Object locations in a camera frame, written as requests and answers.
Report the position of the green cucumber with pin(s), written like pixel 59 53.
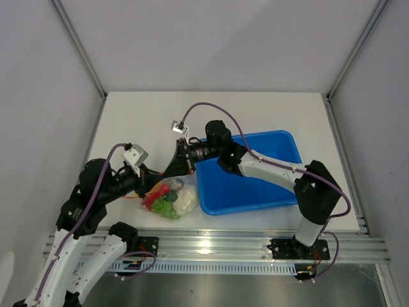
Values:
pixel 171 196

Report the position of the red chili pepper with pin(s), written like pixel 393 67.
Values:
pixel 158 193

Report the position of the red tomato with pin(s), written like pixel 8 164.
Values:
pixel 147 203

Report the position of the grey fish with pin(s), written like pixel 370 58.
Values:
pixel 176 184

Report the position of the white slotted cable duct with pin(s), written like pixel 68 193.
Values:
pixel 248 268

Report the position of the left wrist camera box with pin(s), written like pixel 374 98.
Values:
pixel 134 157

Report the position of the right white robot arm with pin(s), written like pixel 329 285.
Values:
pixel 315 189

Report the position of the clear zip bag orange zipper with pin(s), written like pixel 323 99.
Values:
pixel 134 197

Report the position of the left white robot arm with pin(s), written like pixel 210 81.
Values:
pixel 61 283

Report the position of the green grape bunch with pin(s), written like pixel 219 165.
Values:
pixel 164 208

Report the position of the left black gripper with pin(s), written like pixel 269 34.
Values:
pixel 147 178

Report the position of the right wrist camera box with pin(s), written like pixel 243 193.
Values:
pixel 181 128

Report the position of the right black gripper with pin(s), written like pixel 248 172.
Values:
pixel 179 165

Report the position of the blue plastic bin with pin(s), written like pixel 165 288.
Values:
pixel 263 186

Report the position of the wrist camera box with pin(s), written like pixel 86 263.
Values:
pixel 181 128
pixel 134 157

